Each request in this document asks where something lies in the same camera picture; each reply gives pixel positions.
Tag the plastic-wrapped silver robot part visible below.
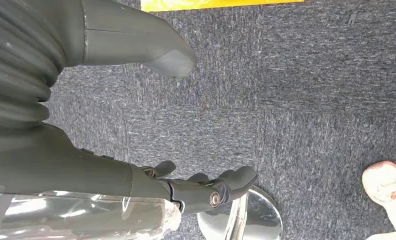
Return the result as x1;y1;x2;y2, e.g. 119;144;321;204
0;183;183;240

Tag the chrome round stand base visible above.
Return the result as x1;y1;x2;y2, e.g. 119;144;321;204
197;185;284;240

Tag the yellow plastic sheet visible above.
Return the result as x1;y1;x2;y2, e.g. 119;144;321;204
140;0;306;13

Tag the pale pink sneaker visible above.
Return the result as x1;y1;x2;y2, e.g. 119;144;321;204
361;160;396;207

